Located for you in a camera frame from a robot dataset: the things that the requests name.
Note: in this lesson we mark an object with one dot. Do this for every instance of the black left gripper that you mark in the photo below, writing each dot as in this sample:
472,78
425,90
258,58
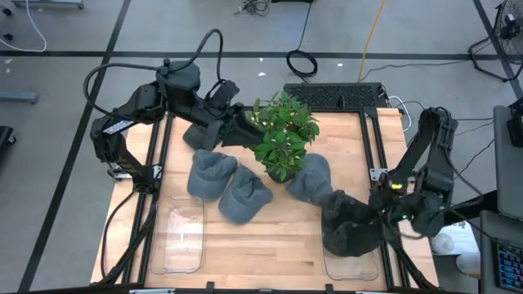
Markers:
216,118

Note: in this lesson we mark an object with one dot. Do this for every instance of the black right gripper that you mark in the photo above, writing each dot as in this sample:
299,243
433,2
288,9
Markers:
390,208

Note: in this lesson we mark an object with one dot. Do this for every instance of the charcoal baseball cap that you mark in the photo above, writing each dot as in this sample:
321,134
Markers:
347,237
194,139

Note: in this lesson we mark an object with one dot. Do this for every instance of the blue-grey baseball cap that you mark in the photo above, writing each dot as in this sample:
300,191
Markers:
212,175
310,179
245,198

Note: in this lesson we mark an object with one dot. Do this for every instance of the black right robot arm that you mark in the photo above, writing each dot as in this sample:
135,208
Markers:
433,134

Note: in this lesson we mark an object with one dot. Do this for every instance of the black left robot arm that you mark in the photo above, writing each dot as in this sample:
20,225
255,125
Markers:
180,87

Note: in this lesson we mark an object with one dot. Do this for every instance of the green potted plant black pot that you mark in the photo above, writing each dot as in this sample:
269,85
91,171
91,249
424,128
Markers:
286,134

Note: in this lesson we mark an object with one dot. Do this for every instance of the white paper roll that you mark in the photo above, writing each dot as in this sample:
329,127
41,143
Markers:
443,245

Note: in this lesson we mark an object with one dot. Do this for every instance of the clear plastic bin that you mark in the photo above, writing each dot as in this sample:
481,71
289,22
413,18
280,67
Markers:
177,237
355,269

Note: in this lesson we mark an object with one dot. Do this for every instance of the black floor beam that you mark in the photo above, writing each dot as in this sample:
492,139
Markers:
470,208

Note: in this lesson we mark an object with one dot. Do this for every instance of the black keyboard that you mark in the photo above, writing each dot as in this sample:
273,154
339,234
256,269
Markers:
335,96

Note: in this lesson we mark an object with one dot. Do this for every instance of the white round object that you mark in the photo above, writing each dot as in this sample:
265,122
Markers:
469,264

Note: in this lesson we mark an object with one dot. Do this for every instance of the grey desk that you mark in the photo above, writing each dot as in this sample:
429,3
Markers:
508,183

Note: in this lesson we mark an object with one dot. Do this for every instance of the backlit blue keyboard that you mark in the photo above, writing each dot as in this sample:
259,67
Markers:
510,267

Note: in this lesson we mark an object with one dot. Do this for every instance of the black device on desk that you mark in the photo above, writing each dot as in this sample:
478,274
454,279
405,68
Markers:
517,126

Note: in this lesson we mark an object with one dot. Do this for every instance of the black floor fan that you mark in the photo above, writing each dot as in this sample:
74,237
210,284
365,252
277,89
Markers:
510,28

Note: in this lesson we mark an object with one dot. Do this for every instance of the grey floor bar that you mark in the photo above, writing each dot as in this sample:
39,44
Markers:
18,98

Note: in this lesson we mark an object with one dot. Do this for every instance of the grey stand base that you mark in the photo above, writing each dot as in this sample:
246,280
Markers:
49,4

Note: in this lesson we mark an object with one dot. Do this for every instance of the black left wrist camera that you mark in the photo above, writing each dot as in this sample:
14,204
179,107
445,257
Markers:
224,94

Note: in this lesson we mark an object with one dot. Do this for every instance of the black metal table frame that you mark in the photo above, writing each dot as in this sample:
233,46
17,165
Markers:
143,265

